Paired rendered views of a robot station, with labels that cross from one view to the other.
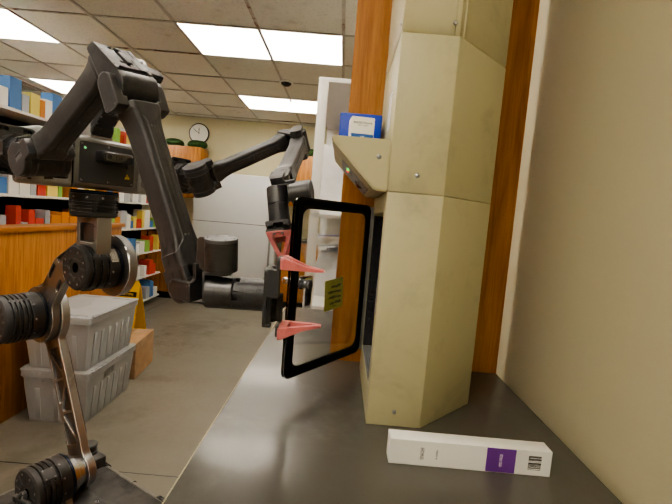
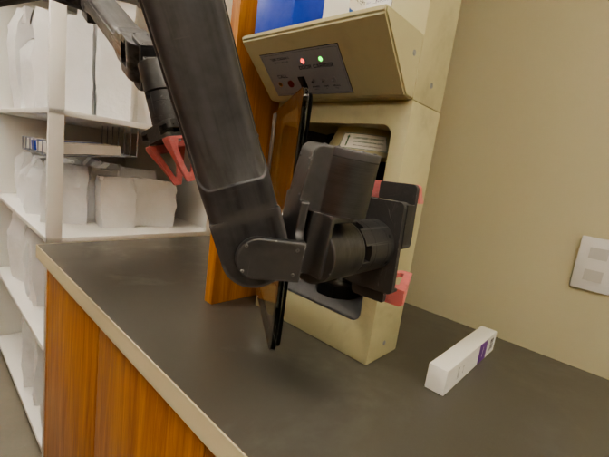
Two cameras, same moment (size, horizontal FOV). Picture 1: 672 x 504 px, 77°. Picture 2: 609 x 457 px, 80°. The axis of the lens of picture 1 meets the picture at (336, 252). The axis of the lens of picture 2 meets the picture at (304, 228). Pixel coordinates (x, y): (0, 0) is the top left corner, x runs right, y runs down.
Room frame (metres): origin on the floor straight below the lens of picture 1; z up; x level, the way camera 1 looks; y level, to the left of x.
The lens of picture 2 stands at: (0.53, 0.47, 1.28)
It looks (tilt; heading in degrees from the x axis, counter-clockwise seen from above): 10 degrees down; 311
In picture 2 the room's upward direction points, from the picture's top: 8 degrees clockwise
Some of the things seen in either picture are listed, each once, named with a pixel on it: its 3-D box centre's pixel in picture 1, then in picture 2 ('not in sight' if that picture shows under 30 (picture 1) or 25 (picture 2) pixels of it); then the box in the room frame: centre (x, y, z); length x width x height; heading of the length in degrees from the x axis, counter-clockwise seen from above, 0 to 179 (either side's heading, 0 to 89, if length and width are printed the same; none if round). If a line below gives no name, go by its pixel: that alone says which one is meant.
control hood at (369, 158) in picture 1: (357, 171); (320, 64); (0.99, -0.03, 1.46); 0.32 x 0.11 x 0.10; 0
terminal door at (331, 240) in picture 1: (330, 284); (275, 212); (1.01, 0.01, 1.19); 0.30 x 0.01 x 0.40; 145
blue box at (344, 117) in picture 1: (359, 136); (294, 15); (1.07, -0.03, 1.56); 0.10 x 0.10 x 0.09; 0
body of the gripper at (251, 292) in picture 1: (256, 294); (362, 245); (0.74, 0.13, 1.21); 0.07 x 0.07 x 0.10; 89
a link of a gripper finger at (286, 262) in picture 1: (297, 277); (399, 212); (0.74, 0.06, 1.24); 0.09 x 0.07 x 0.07; 89
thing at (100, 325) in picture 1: (85, 329); not in sight; (2.66, 1.57, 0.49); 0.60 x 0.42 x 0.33; 0
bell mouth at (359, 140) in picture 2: not in sight; (367, 144); (0.97, -0.19, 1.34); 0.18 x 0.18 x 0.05
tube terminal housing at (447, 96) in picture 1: (430, 236); (364, 154); (0.99, -0.22, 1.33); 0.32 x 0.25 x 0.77; 0
